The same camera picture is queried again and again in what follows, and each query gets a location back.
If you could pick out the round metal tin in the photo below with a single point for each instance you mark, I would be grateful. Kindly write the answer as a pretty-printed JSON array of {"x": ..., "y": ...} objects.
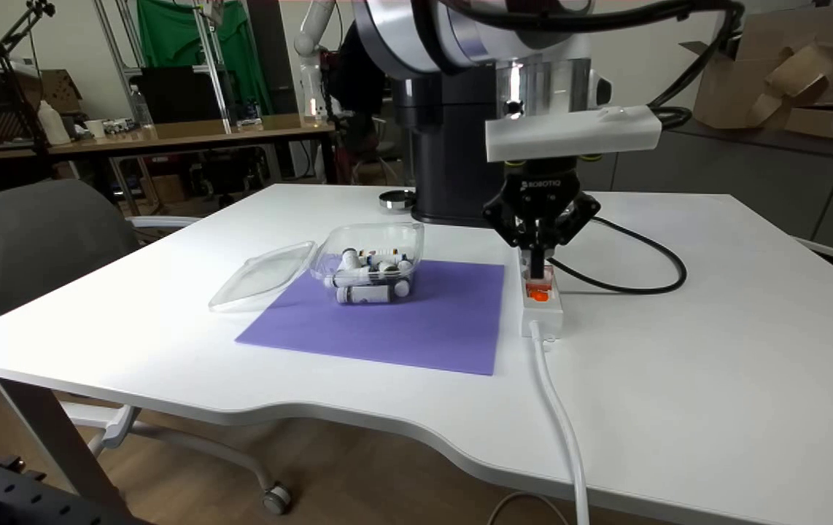
[{"x": 397, "y": 200}]

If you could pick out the white plastic jug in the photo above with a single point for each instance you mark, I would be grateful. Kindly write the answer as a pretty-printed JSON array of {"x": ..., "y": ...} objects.
[{"x": 53, "y": 125}]

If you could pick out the heap of small white bottles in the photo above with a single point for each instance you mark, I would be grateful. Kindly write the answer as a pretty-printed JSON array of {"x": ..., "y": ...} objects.
[{"x": 373, "y": 281}]

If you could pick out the green cloth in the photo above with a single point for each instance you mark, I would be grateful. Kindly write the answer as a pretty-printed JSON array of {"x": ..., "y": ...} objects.
[{"x": 168, "y": 36}]

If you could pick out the metal frame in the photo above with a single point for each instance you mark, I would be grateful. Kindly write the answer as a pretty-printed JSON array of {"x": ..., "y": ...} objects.
[{"x": 211, "y": 65}]

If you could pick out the grey chair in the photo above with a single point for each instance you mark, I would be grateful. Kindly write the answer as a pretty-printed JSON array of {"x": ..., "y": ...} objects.
[{"x": 30, "y": 240}]

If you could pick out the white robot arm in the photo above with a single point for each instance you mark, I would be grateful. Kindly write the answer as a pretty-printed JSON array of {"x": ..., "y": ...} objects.
[{"x": 312, "y": 44}]

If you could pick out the clear plastic bottle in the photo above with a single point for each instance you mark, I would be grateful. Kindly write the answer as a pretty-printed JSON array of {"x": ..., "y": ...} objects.
[{"x": 141, "y": 109}]

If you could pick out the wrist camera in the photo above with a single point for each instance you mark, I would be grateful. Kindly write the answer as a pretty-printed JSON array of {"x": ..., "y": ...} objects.
[{"x": 570, "y": 135}]

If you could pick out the wooden table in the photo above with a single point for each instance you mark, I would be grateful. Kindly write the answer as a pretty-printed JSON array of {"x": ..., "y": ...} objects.
[{"x": 190, "y": 136}]

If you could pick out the white cup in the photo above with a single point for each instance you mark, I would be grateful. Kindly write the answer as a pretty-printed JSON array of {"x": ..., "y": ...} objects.
[{"x": 96, "y": 129}]

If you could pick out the black boom stand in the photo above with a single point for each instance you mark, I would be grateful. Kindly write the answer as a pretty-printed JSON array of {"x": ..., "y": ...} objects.
[{"x": 19, "y": 87}]

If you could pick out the grey cabinet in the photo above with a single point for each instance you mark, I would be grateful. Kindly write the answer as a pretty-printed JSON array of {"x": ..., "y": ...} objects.
[{"x": 752, "y": 182}]

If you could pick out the black perforated plate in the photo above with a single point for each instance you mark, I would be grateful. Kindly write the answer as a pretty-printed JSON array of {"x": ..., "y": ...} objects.
[{"x": 8, "y": 496}]

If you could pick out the heap of cardboard boxes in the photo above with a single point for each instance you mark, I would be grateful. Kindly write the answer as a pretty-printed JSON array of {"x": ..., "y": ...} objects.
[{"x": 774, "y": 73}]

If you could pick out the white power strip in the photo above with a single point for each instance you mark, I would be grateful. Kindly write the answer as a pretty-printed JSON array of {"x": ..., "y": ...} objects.
[{"x": 542, "y": 312}]

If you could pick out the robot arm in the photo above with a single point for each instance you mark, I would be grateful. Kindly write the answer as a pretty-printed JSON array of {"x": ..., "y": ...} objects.
[{"x": 453, "y": 146}]

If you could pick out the clear plastic lid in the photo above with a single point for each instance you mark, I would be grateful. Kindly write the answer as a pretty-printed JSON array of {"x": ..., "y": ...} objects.
[{"x": 263, "y": 277}]

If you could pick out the clear plastic container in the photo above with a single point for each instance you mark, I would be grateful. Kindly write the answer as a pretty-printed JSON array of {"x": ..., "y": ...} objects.
[{"x": 336, "y": 251}]

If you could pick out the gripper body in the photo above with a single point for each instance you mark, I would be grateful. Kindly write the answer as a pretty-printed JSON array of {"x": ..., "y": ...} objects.
[{"x": 542, "y": 186}]

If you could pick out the purple mat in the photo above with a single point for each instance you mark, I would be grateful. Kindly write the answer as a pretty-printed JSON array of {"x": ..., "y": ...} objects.
[{"x": 416, "y": 321}]

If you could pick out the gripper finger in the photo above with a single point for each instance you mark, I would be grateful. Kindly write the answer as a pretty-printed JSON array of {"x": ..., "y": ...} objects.
[
  {"x": 575, "y": 222},
  {"x": 508, "y": 222}
]

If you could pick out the black monitor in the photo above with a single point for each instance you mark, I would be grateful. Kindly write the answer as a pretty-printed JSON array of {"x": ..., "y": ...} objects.
[{"x": 176, "y": 95}]

